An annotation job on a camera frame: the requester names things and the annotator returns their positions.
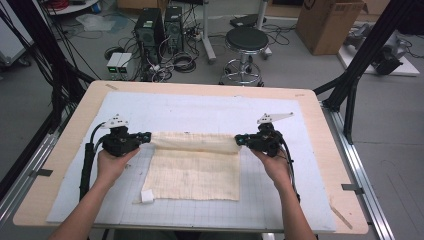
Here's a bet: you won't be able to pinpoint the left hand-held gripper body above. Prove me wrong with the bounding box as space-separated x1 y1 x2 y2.
99 113 144 158

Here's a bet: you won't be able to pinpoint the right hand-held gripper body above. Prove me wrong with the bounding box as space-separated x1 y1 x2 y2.
245 112 295 158

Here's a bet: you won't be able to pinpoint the cream cloth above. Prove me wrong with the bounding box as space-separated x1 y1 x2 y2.
132 130 243 205

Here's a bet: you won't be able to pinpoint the person's left hand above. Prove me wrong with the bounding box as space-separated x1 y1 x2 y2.
96 146 142 188

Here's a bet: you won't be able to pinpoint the person's right hand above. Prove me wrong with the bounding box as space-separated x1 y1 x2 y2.
250 148 293 193

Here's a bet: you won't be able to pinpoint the white grid mat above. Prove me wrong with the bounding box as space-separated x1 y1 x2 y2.
46 91 338 234

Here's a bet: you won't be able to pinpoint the white power supply unit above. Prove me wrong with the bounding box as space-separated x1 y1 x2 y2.
115 52 134 81
106 52 123 81

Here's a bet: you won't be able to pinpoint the black table clamp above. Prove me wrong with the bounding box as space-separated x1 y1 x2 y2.
29 168 54 178

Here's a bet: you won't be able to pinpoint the grey table clamp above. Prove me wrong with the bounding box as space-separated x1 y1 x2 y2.
341 183 365 195

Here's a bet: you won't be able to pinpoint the black round stool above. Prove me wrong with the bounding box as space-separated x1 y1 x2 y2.
218 25 272 88

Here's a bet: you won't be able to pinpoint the large black computer tower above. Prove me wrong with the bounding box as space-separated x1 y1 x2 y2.
134 7 166 82

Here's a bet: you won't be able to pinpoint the thin wooden strip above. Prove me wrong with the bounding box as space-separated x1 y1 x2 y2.
329 199 354 230

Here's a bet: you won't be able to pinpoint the white desk leg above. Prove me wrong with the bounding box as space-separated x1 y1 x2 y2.
255 0 273 60
199 0 218 64

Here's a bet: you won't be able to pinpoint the slim black computer tower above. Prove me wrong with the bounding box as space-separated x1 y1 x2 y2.
163 5 185 55

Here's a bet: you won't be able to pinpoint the black flat case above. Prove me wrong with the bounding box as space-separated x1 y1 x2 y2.
229 13 268 29

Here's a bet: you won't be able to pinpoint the clear plastic bag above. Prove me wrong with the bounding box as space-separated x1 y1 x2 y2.
75 13 116 33

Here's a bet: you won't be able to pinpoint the cardboard box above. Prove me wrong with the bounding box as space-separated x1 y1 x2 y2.
295 0 368 56

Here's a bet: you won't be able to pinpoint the white round table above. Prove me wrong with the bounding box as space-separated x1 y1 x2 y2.
46 0 101 16

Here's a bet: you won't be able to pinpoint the grey and black machine parts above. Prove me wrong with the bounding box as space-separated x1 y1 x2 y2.
344 23 410 76

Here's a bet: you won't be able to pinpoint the white foam board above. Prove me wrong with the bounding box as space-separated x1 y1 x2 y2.
337 31 421 78

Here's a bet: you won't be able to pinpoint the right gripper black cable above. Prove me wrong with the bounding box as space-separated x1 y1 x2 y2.
278 134 301 203

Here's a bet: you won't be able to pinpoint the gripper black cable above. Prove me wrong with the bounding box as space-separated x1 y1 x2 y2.
79 121 113 203
278 134 301 203

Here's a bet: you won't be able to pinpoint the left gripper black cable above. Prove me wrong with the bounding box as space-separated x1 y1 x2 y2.
79 121 113 203

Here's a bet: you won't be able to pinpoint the black cable coil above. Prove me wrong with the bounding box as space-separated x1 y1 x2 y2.
172 52 198 74

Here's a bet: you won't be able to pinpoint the aluminium rail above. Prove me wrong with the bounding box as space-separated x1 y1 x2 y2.
0 109 73 231
321 101 396 240

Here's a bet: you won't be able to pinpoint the black frame stand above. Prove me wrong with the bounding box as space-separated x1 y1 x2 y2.
0 0 96 134
313 0 424 145

